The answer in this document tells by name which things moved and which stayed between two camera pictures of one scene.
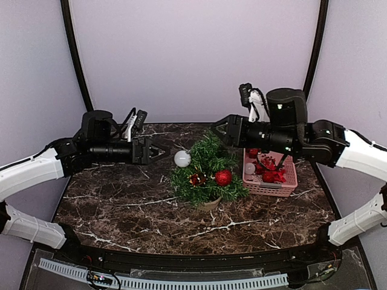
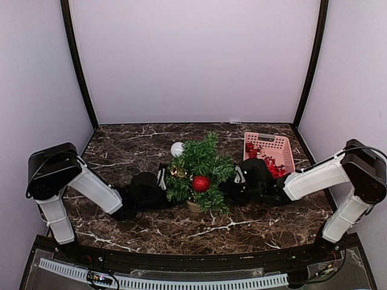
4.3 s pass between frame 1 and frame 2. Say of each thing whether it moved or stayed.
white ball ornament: moved
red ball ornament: moved
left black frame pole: stayed
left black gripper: moved
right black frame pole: stayed
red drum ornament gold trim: moved
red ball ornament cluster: stayed
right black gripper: moved
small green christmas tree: moved
